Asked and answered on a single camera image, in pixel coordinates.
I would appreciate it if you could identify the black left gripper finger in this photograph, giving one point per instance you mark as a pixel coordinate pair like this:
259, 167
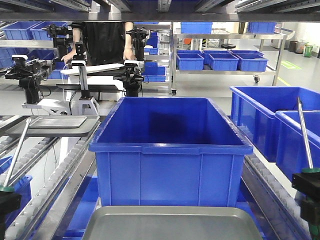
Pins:
9, 202

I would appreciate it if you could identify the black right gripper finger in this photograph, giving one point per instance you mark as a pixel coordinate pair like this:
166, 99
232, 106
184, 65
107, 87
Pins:
308, 183

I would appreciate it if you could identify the green-handled screwdriver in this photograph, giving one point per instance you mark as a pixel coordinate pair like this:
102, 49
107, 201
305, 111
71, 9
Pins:
5, 187
311, 168

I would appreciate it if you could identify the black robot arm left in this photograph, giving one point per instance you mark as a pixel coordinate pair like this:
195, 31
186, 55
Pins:
27, 74

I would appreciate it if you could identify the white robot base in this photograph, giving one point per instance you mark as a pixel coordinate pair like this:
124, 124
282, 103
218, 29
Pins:
90, 90

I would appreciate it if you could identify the grey tray on rollers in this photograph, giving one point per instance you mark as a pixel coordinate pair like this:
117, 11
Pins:
61, 125

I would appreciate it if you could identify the grey metal tray foreground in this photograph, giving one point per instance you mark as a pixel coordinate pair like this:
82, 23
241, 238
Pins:
171, 223

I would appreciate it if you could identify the blue bin right front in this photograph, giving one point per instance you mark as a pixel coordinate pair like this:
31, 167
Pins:
291, 152

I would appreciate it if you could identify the blue bin right rear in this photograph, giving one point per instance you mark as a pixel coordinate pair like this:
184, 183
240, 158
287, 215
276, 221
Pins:
253, 110

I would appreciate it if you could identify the large blue plastic bin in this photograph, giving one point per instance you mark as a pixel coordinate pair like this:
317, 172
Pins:
169, 151

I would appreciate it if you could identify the steel cart with bins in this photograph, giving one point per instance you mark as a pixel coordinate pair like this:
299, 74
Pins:
227, 61

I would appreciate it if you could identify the person in black shirt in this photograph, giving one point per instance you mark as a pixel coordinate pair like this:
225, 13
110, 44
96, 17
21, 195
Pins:
105, 42

